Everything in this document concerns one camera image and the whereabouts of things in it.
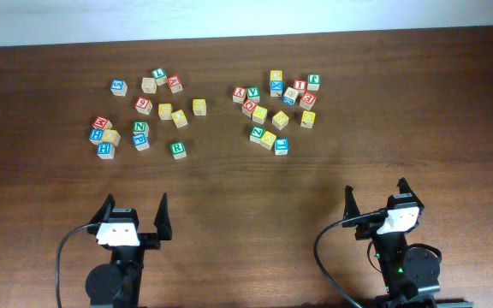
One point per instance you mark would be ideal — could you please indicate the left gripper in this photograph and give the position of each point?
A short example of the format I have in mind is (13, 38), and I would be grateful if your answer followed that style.
(151, 241)

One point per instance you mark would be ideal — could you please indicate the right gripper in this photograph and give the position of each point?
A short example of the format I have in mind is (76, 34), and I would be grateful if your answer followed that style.
(368, 228)

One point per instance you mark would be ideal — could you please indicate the green letter R block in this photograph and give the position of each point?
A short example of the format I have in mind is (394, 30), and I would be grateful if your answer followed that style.
(178, 150)

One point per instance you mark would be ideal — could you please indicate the yellow letter S block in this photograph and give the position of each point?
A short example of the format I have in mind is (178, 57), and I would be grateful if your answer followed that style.
(199, 107)

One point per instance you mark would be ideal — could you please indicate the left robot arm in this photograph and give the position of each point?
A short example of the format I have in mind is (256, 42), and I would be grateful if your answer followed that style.
(117, 283)

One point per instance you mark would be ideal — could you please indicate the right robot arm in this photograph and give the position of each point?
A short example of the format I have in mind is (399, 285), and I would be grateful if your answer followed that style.
(410, 272)

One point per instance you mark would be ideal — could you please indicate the blue letter H block lower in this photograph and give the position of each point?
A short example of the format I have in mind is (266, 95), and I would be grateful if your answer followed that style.
(106, 150)

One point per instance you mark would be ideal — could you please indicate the blue letter h block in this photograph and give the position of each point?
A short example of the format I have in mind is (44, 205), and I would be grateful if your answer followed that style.
(106, 150)
(96, 136)

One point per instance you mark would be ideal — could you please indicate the blue letter P block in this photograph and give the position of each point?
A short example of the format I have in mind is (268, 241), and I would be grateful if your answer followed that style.
(140, 142)

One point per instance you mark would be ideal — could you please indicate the yellow block beside H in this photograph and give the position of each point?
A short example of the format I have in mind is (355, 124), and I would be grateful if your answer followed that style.
(111, 136)

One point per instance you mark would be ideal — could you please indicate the blue letter H block upper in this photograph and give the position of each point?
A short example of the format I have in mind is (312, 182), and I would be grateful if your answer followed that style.
(96, 136)

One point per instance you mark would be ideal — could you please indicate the green letter N block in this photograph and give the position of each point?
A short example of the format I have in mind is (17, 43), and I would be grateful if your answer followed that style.
(141, 127)

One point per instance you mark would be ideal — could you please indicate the red letter M block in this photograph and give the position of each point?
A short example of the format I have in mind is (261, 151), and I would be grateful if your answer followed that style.
(102, 123)

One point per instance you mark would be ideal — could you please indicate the yellow block right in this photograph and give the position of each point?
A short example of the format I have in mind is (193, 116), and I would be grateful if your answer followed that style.
(307, 119)

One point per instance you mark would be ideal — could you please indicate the blue letter L block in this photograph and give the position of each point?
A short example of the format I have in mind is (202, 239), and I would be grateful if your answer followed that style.
(281, 146)

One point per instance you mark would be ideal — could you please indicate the yellow tilted block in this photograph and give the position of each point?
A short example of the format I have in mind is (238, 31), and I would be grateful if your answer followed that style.
(179, 118)

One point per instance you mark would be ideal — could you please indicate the yellow block left cluster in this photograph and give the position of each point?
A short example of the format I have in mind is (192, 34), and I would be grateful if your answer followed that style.
(164, 111)

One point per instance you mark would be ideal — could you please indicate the red number 6 block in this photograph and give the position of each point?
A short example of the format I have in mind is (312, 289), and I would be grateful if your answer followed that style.
(143, 105)

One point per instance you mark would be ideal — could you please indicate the red letter E block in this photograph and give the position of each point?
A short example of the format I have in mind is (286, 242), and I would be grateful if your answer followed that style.
(308, 100)

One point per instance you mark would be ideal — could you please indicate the yellow letter G block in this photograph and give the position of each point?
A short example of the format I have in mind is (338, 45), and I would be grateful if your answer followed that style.
(268, 140)

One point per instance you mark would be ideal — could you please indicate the blue number 5 block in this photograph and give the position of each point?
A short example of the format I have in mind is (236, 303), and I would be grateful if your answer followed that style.
(119, 87)

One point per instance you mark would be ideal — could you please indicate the plain wooden block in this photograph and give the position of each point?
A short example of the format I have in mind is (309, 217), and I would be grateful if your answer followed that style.
(149, 85)

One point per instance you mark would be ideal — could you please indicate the green letter J block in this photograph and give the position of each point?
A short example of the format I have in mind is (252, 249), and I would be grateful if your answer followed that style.
(313, 82)

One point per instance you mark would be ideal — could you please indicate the wooden block blue side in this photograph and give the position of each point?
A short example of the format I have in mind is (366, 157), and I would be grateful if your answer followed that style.
(289, 96)

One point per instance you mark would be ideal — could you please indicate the green letter Z block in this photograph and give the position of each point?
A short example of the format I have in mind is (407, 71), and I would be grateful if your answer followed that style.
(256, 134)

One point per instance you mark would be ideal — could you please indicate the red letter I block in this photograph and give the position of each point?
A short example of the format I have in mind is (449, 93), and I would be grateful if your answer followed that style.
(300, 86)

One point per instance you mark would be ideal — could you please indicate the red letter A block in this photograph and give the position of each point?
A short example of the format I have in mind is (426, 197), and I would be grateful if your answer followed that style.
(175, 84)

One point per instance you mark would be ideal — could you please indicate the yellow block beside Q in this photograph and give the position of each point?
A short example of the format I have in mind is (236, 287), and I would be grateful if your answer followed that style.
(259, 114)

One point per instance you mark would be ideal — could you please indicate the green letter L block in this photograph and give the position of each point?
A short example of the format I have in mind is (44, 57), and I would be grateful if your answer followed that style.
(159, 76)

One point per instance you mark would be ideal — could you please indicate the blue letter X block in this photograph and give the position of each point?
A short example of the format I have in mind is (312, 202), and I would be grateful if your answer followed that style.
(276, 88)

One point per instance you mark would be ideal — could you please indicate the red letter Q block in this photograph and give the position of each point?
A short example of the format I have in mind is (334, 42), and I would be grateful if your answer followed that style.
(248, 107)

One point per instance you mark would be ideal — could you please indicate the yellow block top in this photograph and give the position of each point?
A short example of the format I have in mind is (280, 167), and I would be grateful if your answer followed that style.
(276, 75)

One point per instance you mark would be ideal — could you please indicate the green letter V block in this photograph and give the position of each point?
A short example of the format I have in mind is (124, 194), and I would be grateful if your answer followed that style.
(253, 93)

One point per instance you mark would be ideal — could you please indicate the red letter Y block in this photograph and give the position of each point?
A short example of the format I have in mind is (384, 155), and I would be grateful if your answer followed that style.
(239, 95)

